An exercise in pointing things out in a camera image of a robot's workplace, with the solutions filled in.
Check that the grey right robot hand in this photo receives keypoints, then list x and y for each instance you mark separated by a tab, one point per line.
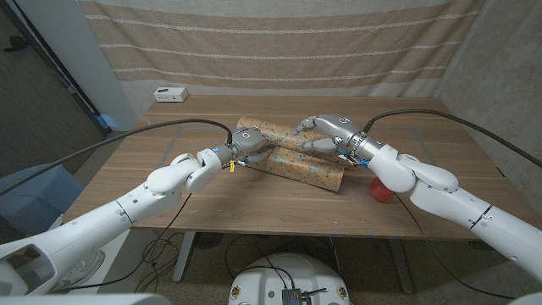
343	129

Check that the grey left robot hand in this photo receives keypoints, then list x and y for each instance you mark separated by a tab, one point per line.
250	142

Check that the floral wrapping paper sheet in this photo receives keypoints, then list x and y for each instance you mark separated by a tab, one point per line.
305	169

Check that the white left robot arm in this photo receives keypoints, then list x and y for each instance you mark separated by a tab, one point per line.
106	220

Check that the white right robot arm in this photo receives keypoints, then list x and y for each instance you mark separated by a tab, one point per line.
457	203

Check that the red ball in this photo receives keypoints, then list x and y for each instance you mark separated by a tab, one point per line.
378	192

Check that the white power strip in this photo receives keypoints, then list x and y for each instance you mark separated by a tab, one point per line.
170	94

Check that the beige striped backdrop cloth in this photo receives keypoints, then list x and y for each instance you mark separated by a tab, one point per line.
279	42

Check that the grey table leg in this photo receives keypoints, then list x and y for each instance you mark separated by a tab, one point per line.
185	254
402	267

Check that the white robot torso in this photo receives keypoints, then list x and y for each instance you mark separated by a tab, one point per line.
271	279

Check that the small blue floor object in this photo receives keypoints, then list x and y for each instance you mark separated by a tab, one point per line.
108	120

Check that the grey torso device box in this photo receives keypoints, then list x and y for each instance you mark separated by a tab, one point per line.
292	296

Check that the white sneaker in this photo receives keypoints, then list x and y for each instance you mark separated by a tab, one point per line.
84	271

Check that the blue bin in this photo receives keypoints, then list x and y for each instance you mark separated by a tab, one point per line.
29	190

